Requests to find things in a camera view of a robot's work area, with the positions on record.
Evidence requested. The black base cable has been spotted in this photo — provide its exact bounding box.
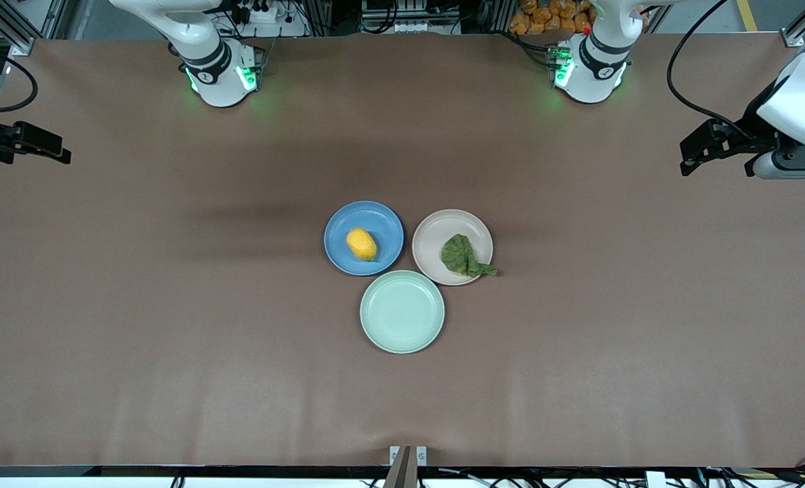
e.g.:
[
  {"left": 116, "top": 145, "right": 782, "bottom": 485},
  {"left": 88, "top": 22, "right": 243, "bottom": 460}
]
[{"left": 497, "top": 30, "right": 558, "bottom": 68}]

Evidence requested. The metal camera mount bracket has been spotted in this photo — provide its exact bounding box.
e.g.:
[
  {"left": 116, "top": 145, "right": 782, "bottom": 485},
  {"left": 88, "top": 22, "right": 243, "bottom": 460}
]
[{"left": 384, "top": 445, "right": 428, "bottom": 488}]

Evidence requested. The pale green plate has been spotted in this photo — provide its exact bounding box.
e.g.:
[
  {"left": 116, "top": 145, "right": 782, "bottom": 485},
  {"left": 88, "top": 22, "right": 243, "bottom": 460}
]
[{"left": 360, "top": 270, "right": 445, "bottom": 354}]

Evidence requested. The white power strip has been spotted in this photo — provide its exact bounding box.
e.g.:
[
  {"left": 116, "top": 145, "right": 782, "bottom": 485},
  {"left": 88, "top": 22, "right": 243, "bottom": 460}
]
[{"left": 247, "top": 2, "right": 283, "bottom": 25}]

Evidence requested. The blue plate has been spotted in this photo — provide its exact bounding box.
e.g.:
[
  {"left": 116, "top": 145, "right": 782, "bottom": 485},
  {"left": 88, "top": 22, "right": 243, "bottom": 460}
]
[{"left": 324, "top": 201, "right": 405, "bottom": 277}]

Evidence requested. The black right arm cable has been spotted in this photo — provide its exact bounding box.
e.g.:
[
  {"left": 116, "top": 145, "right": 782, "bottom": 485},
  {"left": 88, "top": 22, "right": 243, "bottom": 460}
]
[{"left": 0, "top": 54, "right": 39, "bottom": 115}]

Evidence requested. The bag of oranges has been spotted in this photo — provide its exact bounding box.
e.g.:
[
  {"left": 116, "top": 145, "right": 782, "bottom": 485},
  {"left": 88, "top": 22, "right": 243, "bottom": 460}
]
[{"left": 509, "top": 0, "right": 596, "bottom": 36}]

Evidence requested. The green lettuce leaf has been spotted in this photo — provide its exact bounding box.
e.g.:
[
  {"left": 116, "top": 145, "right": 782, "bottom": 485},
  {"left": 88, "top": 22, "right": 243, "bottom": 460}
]
[{"left": 440, "top": 234, "right": 499, "bottom": 278}]

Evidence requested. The yellow lemon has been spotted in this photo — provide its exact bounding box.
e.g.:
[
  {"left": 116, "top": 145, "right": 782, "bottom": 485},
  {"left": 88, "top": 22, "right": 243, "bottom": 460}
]
[{"left": 346, "top": 228, "right": 378, "bottom": 262}]

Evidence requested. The grey control unit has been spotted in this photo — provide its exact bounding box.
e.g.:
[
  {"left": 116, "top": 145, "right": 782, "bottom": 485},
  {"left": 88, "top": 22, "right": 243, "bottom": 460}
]
[{"left": 360, "top": 0, "right": 461, "bottom": 35}]

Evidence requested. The beige plate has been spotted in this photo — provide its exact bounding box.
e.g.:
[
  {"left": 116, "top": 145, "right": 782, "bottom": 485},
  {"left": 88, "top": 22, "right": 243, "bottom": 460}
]
[{"left": 412, "top": 209, "right": 494, "bottom": 286}]

